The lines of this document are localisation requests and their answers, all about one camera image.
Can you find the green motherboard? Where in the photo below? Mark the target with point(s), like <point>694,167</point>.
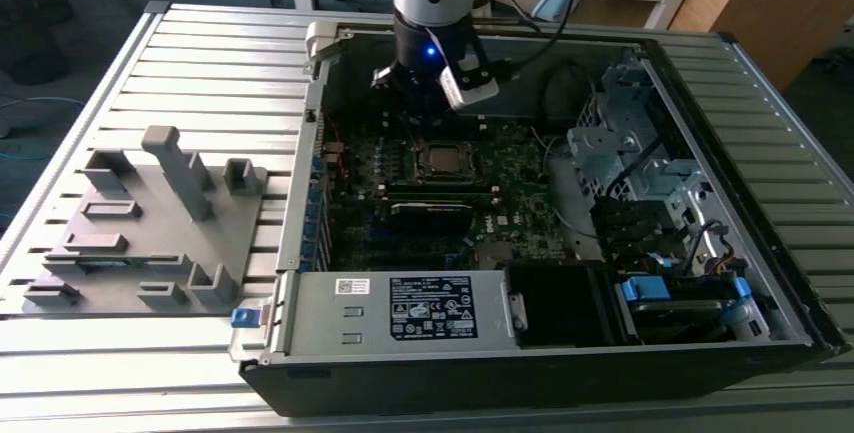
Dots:
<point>527,203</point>

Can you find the hard disk blue carrier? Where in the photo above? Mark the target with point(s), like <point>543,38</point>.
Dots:
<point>643,288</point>

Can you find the grey plastic case latch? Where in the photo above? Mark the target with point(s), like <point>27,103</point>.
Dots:
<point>320,38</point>

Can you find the silver CPU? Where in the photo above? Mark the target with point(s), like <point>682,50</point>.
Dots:
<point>447,160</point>

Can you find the black PC case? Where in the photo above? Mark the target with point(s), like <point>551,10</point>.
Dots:
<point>534,383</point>

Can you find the CPU socket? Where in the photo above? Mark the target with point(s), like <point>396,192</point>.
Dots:
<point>422,179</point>

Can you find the silver metal drive cage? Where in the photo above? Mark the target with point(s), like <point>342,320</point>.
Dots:
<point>601,153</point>

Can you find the grey parts rack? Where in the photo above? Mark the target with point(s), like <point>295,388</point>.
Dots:
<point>167,233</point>

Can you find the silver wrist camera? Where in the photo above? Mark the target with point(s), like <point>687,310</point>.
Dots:
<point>467,90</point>

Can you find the blue plastic latch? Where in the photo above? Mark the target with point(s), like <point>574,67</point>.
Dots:
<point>242,318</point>

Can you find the green RAM stick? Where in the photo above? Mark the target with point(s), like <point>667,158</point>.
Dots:
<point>109,262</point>

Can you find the silver chipset heat sink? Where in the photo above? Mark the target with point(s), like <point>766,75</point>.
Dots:
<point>495,254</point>

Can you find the silver power supply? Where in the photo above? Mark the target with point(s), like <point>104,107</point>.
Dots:
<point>320,313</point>

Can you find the wooden cabinet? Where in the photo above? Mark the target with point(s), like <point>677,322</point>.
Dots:
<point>787,13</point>

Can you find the black graphics card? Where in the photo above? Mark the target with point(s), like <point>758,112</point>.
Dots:
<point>427,230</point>

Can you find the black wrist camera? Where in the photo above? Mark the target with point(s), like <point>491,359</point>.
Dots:
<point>382,78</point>

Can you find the black bag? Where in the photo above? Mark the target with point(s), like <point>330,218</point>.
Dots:
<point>33,43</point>

